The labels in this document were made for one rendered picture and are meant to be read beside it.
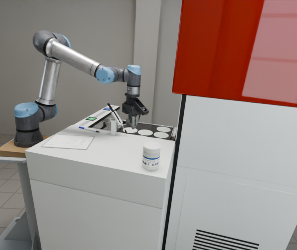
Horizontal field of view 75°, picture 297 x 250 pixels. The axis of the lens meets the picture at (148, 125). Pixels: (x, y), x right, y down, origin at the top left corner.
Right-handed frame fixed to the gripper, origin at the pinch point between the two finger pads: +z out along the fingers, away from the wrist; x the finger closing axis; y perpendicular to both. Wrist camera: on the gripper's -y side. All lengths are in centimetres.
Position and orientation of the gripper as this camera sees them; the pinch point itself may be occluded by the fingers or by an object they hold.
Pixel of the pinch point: (134, 127)
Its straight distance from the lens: 115.0
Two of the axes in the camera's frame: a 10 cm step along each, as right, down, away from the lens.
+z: -0.7, 9.4, 3.5
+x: -6.3, 2.3, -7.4
